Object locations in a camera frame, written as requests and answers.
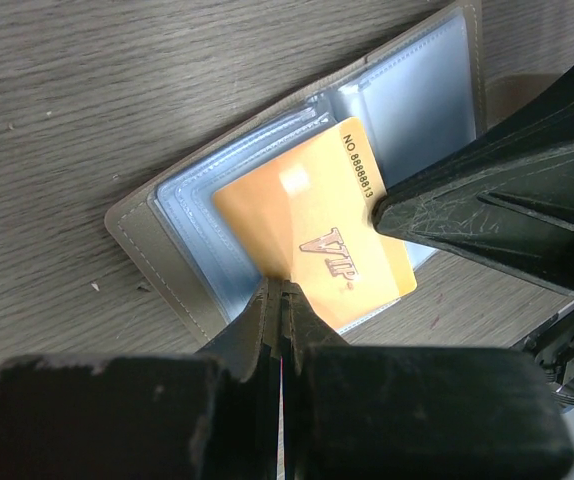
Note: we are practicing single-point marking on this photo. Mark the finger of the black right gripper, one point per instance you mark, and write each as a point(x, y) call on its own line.
point(505, 201)

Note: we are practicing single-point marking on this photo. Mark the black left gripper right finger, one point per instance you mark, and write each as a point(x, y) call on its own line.
point(401, 412)

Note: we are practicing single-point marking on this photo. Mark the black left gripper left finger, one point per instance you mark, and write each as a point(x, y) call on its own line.
point(212, 414)

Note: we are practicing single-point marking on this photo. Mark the grey card holder wallet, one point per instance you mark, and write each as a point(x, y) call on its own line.
point(420, 97)

